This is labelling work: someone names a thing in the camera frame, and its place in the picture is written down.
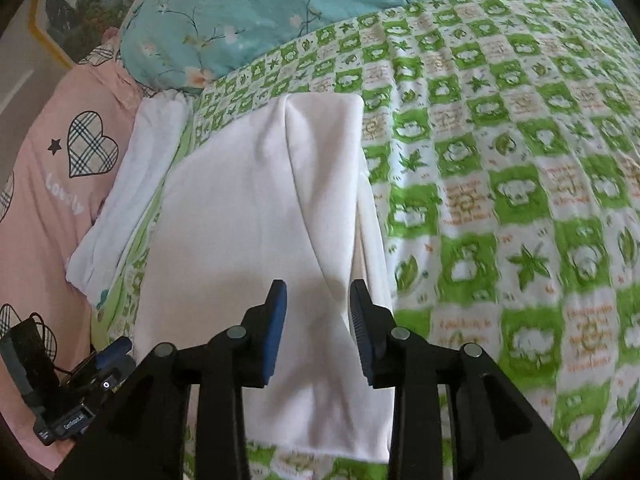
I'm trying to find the pink heart print bedsheet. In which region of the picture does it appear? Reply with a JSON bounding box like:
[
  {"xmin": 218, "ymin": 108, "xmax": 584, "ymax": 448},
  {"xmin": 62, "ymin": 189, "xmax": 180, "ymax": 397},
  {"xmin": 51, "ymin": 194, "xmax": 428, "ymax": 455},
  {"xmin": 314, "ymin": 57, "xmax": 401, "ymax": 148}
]
[{"xmin": 0, "ymin": 42, "xmax": 147, "ymax": 472}]

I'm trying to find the white garment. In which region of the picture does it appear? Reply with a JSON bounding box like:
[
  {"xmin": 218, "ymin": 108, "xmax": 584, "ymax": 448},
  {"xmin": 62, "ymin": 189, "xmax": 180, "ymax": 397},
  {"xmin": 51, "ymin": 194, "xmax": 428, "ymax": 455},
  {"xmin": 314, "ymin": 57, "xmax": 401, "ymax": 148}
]
[{"xmin": 135, "ymin": 92, "xmax": 396, "ymax": 464}]

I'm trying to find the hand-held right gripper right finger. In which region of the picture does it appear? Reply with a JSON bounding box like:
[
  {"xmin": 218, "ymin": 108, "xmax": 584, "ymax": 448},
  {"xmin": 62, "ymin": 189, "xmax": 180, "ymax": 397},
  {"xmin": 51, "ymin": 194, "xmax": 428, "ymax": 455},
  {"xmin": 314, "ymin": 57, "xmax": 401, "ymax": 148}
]
[{"xmin": 349, "ymin": 279, "xmax": 581, "ymax": 480}]

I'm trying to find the green checkered blanket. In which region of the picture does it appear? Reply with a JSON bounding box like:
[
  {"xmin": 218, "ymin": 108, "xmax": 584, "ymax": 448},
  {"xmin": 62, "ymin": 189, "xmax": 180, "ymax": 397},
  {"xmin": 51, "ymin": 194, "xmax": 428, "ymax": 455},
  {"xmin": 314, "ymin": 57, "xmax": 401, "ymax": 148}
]
[{"xmin": 92, "ymin": 0, "xmax": 640, "ymax": 480}]

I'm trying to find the landscape wall poster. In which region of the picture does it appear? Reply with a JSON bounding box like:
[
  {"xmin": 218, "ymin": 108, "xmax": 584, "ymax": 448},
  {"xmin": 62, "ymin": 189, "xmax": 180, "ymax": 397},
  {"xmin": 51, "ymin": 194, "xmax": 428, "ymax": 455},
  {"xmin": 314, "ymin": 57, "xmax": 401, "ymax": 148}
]
[{"xmin": 30, "ymin": 0, "xmax": 174, "ymax": 69}]

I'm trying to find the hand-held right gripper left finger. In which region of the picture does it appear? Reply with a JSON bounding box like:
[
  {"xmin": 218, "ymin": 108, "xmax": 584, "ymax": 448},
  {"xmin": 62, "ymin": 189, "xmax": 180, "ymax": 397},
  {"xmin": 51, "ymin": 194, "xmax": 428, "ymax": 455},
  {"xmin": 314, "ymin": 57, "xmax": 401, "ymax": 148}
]
[{"xmin": 52, "ymin": 279, "xmax": 288, "ymax": 480}]

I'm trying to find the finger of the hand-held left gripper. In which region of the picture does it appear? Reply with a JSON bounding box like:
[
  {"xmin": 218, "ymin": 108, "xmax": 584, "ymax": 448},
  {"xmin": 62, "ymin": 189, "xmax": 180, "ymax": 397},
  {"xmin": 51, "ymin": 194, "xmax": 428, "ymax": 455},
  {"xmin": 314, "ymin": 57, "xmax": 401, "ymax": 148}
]
[{"xmin": 97, "ymin": 337, "xmax": 134, "ymax": 369}]

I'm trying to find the folded white cloth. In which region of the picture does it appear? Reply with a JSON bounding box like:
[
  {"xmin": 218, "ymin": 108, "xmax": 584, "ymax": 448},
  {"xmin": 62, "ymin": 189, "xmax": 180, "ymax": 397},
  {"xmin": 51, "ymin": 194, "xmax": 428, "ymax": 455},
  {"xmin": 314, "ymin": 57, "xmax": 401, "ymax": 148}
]
[{"xmin": 67, "ymin": 91, "xmax": 194, "ymax": 309}]

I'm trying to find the teal floral pillow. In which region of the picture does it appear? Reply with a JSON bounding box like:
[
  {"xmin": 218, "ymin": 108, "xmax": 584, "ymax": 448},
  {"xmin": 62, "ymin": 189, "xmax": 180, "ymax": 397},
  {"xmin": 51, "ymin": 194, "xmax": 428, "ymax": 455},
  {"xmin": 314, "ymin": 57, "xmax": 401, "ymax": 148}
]
[{"xmin": 122, "ymin": 0, "xmax": 609, "ymax": 94}]

